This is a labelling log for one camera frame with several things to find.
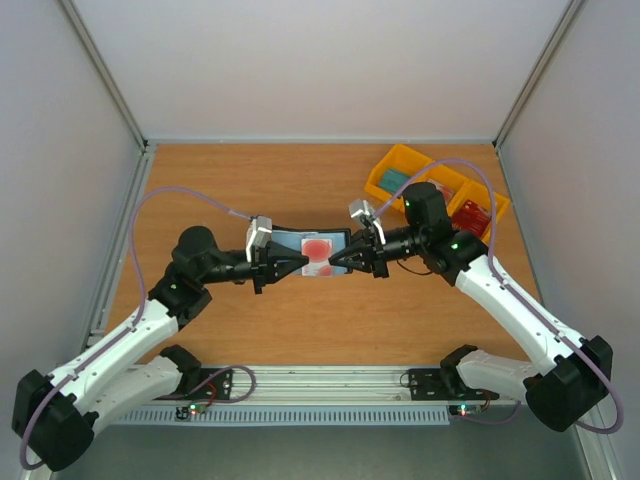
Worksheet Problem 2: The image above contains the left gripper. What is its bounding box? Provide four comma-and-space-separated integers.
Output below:
200, 241, 310, 295

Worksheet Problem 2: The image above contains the black card holder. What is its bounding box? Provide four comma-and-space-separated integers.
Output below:
272, 229, 351, 277

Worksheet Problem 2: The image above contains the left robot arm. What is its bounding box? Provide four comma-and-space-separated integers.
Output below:
11, 219, 309, 472

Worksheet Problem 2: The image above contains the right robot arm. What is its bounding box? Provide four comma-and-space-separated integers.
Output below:
329, 182, 613, 432

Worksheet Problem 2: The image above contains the green card stack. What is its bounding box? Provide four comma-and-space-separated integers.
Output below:
377, 168, 411, 194

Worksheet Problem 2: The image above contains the yellow bin with green cards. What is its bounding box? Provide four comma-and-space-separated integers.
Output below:
364, 144, 434, 204

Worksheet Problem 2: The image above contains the red circle card stack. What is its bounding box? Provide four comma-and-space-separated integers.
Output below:
434, 182, 455, 204

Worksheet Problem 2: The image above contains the yellow bin with circle cards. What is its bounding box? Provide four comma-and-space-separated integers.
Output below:
399, 159, 468, 201

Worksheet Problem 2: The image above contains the yellow bin with red cards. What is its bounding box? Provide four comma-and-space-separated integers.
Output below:
447, 180, 510, 244

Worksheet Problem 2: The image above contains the left circuit board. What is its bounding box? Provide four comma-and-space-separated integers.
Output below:
174, 403, 208, 421

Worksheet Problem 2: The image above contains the circuit board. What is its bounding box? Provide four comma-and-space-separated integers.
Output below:
449, 403, 485, 417
174, 403, 208, 421

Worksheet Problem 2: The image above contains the right circuit board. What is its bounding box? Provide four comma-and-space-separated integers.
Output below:
449, 403, 485, 417

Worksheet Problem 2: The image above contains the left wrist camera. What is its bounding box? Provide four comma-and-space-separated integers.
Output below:
245, 215, 273, 263

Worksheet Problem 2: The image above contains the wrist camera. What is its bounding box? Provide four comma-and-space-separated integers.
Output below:
245, 215, 273, 263
349, 199, 386, 245

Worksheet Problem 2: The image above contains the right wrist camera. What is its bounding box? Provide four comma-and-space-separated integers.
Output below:
349, 199, 386, 245

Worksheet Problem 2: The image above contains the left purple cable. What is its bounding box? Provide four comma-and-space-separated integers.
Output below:
18, 186, 258, 471

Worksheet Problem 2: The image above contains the purple cable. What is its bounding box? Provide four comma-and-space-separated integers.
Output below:
372, 158, 626, 435
18, 186, 258, 471

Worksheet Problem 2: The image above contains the front aluminium rail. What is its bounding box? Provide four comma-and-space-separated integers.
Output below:
44, 363, 596, 406

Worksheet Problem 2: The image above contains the aluminium rail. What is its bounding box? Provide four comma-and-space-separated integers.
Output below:
44, 363, 596, 406
79, 141, 158, 353

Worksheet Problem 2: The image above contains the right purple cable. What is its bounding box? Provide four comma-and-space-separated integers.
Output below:
372, 158, 626, 435

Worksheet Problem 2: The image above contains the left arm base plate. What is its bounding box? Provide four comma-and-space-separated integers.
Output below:
159, 368, 233, 401

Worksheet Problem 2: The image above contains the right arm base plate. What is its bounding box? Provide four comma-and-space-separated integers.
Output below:
400, 368, 499, 402

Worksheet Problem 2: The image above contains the left aluminium rail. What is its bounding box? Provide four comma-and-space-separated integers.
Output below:
79, 141, 158, 353

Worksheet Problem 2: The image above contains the grey slotted cable duct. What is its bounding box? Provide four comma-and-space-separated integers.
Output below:
116, 405, 449, 428

